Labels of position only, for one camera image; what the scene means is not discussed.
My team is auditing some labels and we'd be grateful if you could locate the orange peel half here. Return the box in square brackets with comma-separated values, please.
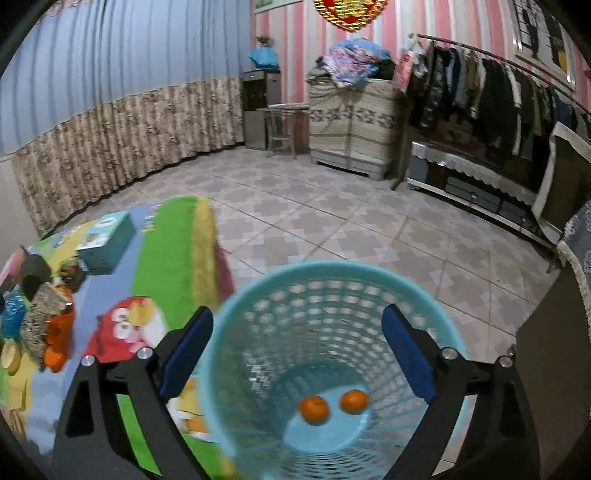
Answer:
[339, 389, 370, 415]
[297, 395, 331, 425]

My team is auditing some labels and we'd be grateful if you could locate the orange snack wrapper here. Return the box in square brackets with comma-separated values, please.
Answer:
[43, 284, 75, 373]

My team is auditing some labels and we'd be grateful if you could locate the cream plastic lid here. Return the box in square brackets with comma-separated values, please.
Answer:
[1, 339, 22, 376]

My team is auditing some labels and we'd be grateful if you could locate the patterned snack bag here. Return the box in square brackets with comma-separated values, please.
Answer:
[19, 282, 72, 366]

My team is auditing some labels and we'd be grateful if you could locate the blue plastic bag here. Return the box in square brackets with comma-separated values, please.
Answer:
[1, 290, 27, 341]

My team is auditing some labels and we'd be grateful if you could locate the brown crumpled paper ball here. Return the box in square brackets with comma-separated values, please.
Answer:
[59, 257, 86, 292]

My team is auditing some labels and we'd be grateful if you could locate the black ribbed cup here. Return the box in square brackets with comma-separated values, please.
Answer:
[20, 253, 52, 301]

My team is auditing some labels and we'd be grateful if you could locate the cartoon bird play mat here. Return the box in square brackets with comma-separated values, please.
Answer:
[1, 196, 235, 475]

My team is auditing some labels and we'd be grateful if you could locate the pink pig mug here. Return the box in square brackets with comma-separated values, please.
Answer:
[0, 248, 27, 291]

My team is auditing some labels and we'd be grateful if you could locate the teal plastic laundry basket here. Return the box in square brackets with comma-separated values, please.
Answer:
[197, 260, 465, 479]

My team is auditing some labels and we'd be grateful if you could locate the light blue tissue box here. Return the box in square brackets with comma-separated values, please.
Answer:
[76, 211, 135, 275]

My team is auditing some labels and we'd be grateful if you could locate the white cabinet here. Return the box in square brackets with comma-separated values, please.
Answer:
[0, 157, 38, 264]

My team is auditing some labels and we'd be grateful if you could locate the low tv stand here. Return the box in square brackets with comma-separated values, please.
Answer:
[406, 141, 554, 248]

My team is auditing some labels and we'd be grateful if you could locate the blanket covered chest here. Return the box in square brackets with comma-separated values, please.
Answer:
[308, 79, 406, 180]

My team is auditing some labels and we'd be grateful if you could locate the clothes rack with garments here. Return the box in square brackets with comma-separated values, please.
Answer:
[394, 35, 590, 193]

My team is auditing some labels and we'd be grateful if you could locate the blue floral curtain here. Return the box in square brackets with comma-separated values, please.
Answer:
[1, 1, 250, 234]

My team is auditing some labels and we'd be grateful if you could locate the small metal table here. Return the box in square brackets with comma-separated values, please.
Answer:
[259, 102, 310, 158]

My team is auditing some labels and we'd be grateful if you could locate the pile of clothes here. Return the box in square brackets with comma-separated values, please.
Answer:
[305, 38, 396, 89]

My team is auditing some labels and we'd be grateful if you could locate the water dispenser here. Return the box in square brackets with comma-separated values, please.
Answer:
[240, 69, 281, 150]

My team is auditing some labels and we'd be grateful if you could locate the blue covered water bottle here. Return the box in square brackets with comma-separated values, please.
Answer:
[249, 36, 280, 70]

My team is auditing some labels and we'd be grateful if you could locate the red heart wall decoration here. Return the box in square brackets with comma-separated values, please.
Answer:
[314, 0, 388, 32]

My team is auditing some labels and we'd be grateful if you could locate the wall calendar picture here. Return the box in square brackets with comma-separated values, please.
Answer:
[254, 0, 301, 15]

